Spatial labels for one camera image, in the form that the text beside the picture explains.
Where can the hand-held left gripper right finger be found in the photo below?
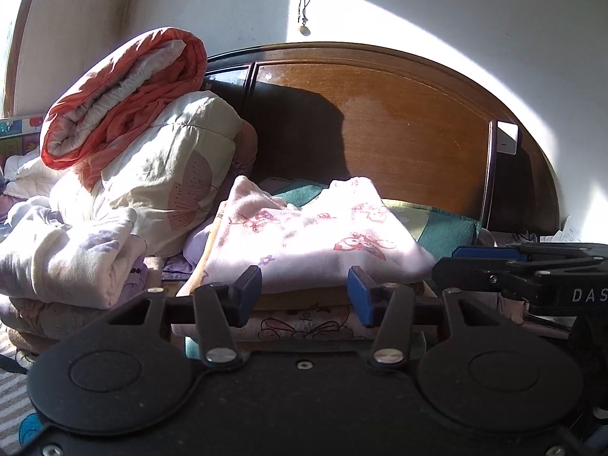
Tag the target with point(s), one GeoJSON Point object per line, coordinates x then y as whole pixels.
{"type": "Point", "coordinates": [358, 294]}

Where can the pink fox printed garment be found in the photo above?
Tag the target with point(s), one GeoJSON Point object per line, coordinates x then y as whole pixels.
{"type": "Point", "coordinates": [308, 247]}

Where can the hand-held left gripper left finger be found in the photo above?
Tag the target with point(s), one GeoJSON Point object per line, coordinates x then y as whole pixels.
{"type": "Point", "coordinates": [249, 294]}

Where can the brown folded cloth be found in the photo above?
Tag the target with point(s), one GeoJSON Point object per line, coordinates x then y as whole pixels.
{"type": "Point", "coordinates": [47, 318]}

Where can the white crumpled paper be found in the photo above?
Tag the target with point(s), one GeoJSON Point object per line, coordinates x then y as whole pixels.
{"type": "Point", "coordinates": [567, 232]}

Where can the wooden headboard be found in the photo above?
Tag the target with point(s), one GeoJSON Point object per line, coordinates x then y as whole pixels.
{"type": "Point", "coordinates": [403, 118]}

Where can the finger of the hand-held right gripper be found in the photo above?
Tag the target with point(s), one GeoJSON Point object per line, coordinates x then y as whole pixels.
{"type": "Point", "coordinates": [460, 270]}
{"type": "Point", "coordinates": [484, 252]}

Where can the white wall socket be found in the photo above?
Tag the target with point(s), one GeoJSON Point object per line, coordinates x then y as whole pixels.
{"type": "Point", "coordinates": [506, 137]}

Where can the pink bow printed cloth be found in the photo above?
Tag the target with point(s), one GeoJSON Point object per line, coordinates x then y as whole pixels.
{"type": "Point", "coordinates": [294, 325]}

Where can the orange quilt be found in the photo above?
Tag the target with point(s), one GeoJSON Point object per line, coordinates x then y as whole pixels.
{"type": "Point", "coordinates": [123, 90]}

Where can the colourful foam mat panel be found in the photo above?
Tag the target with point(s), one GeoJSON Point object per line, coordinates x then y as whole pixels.
{"type": "Point", "coordinates": [19, 133]}

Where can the white purple printed garment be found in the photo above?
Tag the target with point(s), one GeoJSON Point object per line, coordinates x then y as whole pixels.
{"type": "Point", "coordinates": [61, 256]}

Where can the cream quilt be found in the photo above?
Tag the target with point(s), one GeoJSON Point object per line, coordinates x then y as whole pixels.
{"type": "Point", "coordinates": [156, 161]}

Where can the cartoon mouse printed blanket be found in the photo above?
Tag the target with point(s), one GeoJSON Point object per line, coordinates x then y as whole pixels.
{"type": "Point", "coordinates": [12, 384]}

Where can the purple cloth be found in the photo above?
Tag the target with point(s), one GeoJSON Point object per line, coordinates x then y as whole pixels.
{"type": "Point", "coordinates": [185, 256]}

